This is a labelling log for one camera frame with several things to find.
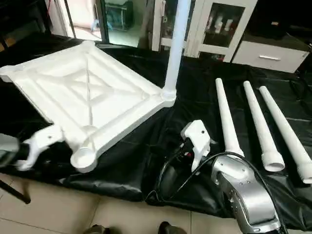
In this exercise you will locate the white plastic table top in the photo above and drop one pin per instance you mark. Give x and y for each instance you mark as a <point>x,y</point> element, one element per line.
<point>87,92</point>

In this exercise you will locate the white plastic table leg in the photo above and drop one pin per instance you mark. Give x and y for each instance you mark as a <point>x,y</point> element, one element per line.
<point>175,48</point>
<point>226,117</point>
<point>287,136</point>
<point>261,126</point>

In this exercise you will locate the black table mat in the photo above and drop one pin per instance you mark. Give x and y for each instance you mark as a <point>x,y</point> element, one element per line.
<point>136,156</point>

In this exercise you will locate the black right robot foot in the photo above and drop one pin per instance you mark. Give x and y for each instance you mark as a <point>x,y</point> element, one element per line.
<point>170,229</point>

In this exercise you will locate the black robot foot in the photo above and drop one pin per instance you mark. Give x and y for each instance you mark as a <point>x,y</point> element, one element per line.
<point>170,229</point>
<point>96,229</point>

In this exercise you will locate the black left robot foot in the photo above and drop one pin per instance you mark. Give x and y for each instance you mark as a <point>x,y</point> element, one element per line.
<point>96,229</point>

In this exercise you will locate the white drawer unit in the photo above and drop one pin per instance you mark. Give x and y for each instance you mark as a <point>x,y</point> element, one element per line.
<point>270,56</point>

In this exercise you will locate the white glass door cabinet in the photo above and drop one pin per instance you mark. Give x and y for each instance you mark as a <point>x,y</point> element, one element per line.
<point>219,24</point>

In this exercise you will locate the teal plastic stool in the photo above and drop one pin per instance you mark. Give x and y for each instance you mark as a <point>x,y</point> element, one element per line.
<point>119,14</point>

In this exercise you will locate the black metal table frame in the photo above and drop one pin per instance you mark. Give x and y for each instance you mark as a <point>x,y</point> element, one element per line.
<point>14,192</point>

